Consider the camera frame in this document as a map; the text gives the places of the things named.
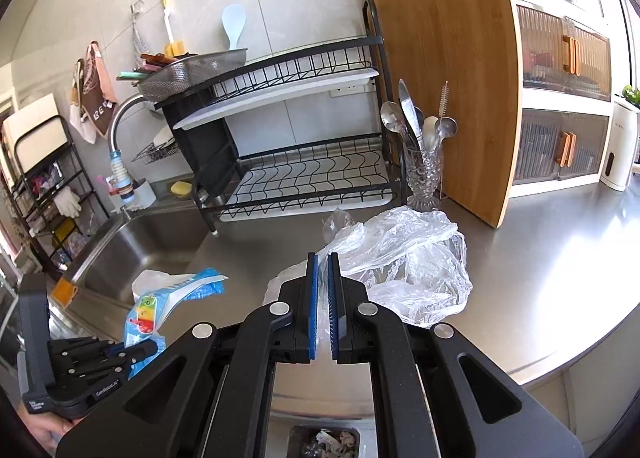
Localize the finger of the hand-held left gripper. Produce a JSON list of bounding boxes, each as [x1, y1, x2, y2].
[[59, 341, 160, 390], [48, 336, 126, 362]]

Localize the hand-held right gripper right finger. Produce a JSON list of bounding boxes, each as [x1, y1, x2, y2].
[[327, 252, 586, 458]]

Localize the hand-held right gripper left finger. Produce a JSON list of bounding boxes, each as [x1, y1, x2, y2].
[[55, 252, 319, 458]]

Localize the blue plastic wrapper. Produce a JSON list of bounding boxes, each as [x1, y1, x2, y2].
[[122, 267, 229, 380]]

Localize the large clear plastic bag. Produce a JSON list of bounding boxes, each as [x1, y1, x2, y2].
[[263, 205, 474, 359]]

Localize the dark trash bin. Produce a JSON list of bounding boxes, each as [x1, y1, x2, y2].
[[287, 425, 362, 458]]

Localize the person's left hand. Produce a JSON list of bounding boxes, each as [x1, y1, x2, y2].
[[17, 400, 77, 452]]

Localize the orange plastic object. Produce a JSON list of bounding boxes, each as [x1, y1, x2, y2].
[[51, 278, 79, 309]]

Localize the small clear plastic wrapper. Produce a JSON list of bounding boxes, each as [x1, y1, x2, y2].
[[321, 207, 361, 244]]

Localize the white plastic wrapper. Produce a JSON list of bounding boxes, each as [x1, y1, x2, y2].
[[131, 268, 191, 309]]

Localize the black shelf rack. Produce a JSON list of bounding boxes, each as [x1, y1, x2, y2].
[[0, 138, 111, 275]]

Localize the steel sink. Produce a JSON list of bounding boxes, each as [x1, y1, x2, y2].
[[62, 210, 211, 309]]

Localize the white glove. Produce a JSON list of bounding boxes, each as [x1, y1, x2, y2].
[[53, 186, 83, 218]]

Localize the glass utensil holder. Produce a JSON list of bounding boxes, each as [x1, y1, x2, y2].
[[402, 143, 444, 212]]

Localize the white cup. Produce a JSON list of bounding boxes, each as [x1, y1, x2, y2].
[[130, 179, 157, 207]]

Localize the cream folding chair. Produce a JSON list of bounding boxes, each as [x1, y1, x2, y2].
[[0, 92, 69, 180]]

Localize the large steel spoon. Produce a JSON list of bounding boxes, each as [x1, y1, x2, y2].
[[379, 101, 409, 140]]

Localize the white plastic spoon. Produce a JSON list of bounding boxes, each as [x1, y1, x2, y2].
[[422, 115, 441, 152]]

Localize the small steel spoon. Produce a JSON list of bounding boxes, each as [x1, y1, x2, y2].
[[433, 117, 459, 149]]

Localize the white hanging cloth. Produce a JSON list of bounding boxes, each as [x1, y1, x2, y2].
[[67, 100, 97, 145]]

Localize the steel table knife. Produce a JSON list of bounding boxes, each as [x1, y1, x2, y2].
[[398, 79, 426, 152]]

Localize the black two-tier dish rack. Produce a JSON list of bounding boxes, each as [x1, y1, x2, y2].
[[154, 0, 401, 237]]

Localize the steel faucet with filter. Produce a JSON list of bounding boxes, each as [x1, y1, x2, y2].
[[106, 91, 151, 204]]

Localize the pink brown hanging towel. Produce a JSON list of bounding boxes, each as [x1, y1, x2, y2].
[[81, 41, 120, 137]]

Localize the steel colander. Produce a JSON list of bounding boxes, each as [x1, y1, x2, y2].
[[137, 48, 250, 102]]

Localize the wooden cutting board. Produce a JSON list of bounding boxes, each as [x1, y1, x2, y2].
[[356, 0, 524, 230]]

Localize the yellow sponge brush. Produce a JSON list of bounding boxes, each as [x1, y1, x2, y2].
[[159, 0, 185, 59]]

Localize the light blue rice paddle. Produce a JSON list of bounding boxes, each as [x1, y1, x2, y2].
[[221, 4, 247, 52]]

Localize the white storage cabinet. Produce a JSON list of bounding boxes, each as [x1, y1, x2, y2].
[[492, 0, 614, 187]]

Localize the white electric kettle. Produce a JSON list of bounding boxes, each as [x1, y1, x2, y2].
[[598, 96, 640, 193]]

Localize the black wire wall basket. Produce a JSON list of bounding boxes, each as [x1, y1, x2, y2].
[[131, 128, 182, 165]]

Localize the brown handled utensil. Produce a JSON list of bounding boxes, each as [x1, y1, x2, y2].
[[139, 52, 179, 67]]

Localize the hanging wire strainer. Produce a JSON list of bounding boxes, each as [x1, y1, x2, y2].
[[130, 0, 157, 59]]

